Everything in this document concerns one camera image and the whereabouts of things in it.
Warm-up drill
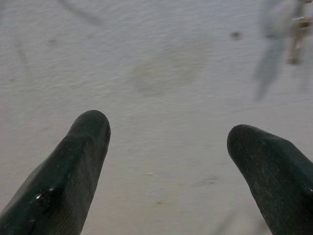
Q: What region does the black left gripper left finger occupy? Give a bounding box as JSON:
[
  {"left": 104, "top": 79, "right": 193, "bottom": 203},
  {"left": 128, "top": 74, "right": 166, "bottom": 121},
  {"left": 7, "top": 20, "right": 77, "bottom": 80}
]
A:
[{"left": 0, "top": 110, "right": 112, "bottom": 235}]

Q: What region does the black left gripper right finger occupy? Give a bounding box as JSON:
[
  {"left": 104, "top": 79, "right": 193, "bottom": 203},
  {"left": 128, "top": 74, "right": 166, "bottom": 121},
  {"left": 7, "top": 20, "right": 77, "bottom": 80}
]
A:
[{"left": 226, "top": 124, "right": 313, "bottom": 235}]

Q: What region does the key ring with brass key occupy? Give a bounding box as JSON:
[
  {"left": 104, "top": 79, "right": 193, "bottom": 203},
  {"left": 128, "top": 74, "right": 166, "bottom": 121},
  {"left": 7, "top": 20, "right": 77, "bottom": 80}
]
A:
[{"left": 287, "top": 14, "right": 313, "bottom": 66}]

